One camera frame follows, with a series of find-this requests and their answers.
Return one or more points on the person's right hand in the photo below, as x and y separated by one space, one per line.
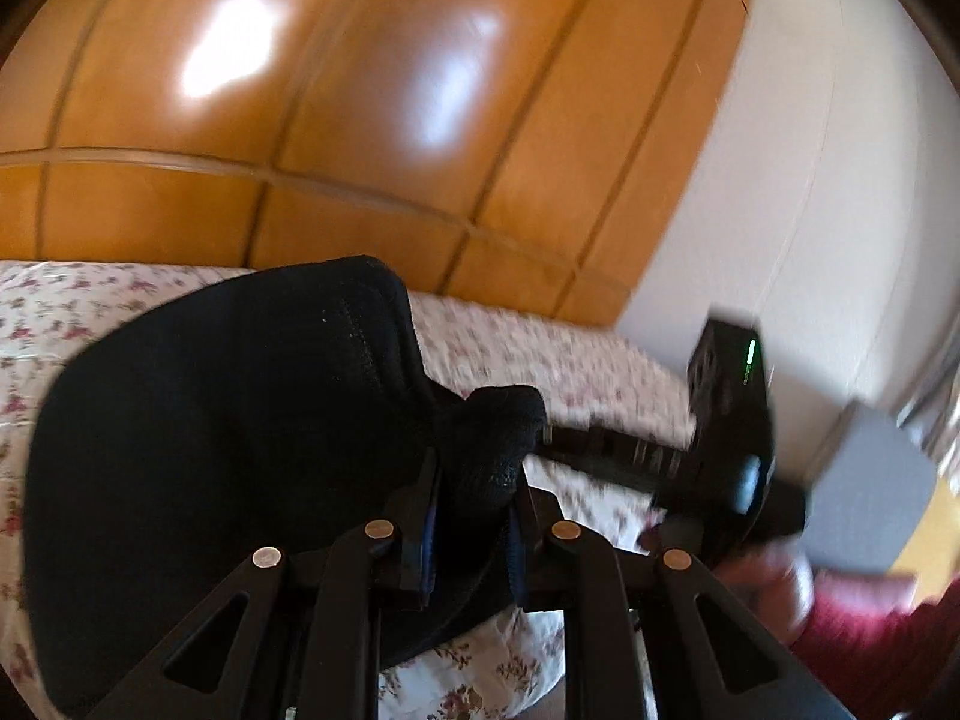
780 577

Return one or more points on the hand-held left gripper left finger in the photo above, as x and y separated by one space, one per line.
429 540

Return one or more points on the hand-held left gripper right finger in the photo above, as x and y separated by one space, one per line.
517 555

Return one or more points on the floral bedsheet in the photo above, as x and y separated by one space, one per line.
525 345

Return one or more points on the black pants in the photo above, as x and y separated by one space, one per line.
225 405

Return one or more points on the wooden wardrobe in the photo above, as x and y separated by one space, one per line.
375 90

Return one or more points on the grey box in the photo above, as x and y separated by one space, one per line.
870 495

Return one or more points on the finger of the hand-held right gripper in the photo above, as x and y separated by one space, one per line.
615 451

